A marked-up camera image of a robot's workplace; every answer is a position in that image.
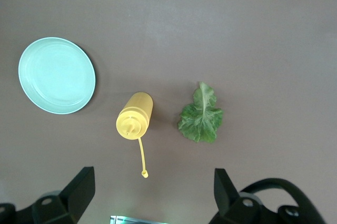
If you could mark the yellow squeeze bottle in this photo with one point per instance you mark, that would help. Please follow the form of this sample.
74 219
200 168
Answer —
135 113

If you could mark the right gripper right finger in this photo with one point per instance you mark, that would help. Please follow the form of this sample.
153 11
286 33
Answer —
226 195

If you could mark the green lettuce leaf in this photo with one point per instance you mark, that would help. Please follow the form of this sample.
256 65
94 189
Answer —
201 120

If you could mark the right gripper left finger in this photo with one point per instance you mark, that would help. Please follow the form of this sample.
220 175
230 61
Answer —
79 189

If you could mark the mint green plate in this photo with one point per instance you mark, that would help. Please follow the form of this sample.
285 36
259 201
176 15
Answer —
56 76

